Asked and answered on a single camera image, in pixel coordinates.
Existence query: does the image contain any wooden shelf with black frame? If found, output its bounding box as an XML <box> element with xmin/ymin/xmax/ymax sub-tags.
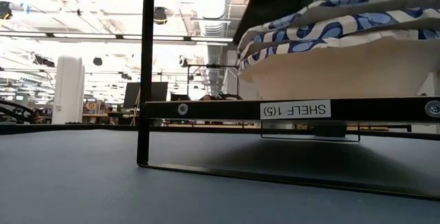
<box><xmin>136</xmin><ymin>0</ymin><xmax>440</xmax><ymax>203</ymax></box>

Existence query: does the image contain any dark monitor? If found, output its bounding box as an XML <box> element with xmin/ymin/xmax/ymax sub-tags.
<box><xmin>122</xmin><ymin>81</ymin><xmax>169</xmax><ymax>110</ymax></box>

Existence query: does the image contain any blue table mat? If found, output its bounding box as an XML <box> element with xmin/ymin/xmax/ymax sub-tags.
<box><xmin>0</xmin><ymin>129</ymin><xmax>440</xmax><ymax>224</ymax></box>

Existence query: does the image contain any white pillar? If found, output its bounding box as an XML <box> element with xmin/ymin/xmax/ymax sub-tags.
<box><xmin>51</xmin><ymin>55</ymin><xmax>86</xmax><ymax>125</ymax></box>

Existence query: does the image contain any black metal table frame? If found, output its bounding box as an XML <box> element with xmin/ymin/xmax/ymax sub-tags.
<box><xmin>0</xmin><ymin>123</ymin><xmax>440</xmax><ymax>142</ymax></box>

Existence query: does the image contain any black tripod stand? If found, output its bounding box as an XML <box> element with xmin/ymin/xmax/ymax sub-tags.
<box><xmin>178</xmin><ymin>56</ymin><xmax>240</xmax><ymax>98</ymax></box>

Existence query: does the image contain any colourful poster board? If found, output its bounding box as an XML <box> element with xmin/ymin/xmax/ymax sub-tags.
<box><xmin>85</xmin><ymin>100</ymin><xmax>101</xmax><ymax>115</ymax></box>

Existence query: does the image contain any white shelf label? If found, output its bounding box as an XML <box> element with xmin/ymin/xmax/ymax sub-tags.
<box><xmin>260</xmin><ymin>99</ymin><xmax>333</xmax><ymax>120</ymax></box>

